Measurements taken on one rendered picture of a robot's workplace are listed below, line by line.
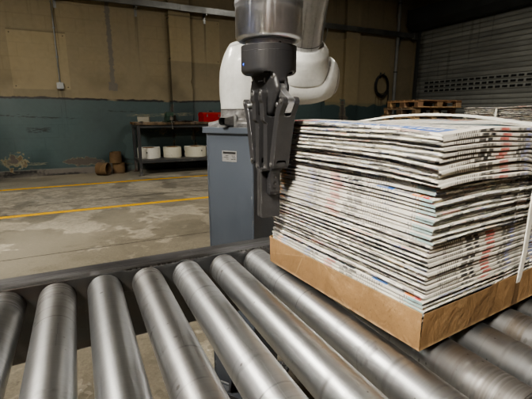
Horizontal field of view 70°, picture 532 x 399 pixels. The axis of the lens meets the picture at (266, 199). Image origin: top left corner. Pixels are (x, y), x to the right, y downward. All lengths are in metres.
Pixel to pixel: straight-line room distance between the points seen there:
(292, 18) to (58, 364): 0.47
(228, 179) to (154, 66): 6.43
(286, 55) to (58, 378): 0.44
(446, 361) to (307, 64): 0.96
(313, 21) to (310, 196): 0.76
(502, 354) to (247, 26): 0.48
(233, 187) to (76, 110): 6.30
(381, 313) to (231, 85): 0.96
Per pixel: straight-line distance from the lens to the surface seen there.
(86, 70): 7.49
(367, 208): 0.44
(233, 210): 1.29
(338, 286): 0.50
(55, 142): 7.47
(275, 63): 0.51
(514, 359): 0.50
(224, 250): 0.70
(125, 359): 0.44
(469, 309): 0.49
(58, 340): 0.50
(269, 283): 0.61
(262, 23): 0.51
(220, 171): 1.29
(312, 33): 1.21
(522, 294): 0.60
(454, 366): 0.46
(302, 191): 0.53
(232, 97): 1.26
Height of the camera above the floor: 1.04
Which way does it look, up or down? 13 degrees down
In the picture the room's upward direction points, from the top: straight up
